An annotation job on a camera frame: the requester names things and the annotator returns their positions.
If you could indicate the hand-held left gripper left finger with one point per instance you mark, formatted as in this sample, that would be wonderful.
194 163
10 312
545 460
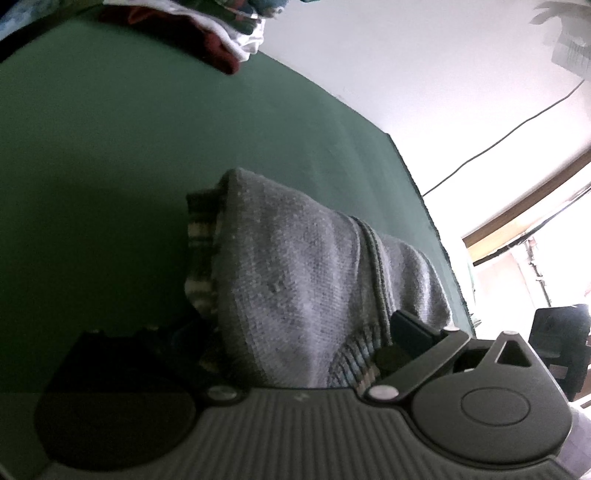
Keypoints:
161 350

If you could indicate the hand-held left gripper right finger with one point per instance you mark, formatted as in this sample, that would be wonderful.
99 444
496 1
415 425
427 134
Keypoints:
408 330

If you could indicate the grey striped knit sweater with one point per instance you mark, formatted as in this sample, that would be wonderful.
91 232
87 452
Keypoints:
295 286

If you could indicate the stack of folded clothes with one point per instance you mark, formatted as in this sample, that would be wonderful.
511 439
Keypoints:
221 50

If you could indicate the black chair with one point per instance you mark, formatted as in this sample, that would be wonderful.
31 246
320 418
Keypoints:
558 341

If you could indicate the white hanging object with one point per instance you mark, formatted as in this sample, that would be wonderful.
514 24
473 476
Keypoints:
568 32

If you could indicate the wooden door frame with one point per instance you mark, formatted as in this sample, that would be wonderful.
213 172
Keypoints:
508 221

